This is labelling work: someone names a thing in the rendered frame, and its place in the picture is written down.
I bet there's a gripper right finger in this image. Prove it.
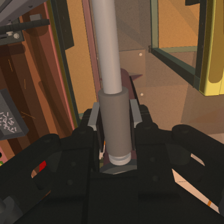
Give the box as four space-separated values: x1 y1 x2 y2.
129 99 224 217

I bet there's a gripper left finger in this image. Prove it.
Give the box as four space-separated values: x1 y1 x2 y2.
0 102 106 199

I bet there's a grey tray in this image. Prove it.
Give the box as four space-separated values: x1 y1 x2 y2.
0 88 30 141

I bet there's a white tube with grey sleeve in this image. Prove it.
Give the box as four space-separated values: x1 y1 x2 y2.
91 0 138 175

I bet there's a wooden top green workbench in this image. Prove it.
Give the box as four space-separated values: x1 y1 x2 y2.
0 0 83 169

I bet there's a yellow top work table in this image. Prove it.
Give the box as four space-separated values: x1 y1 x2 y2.
148 0 224 97

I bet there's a black ribbed rod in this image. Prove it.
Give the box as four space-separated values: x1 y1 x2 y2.
0 18 51 33

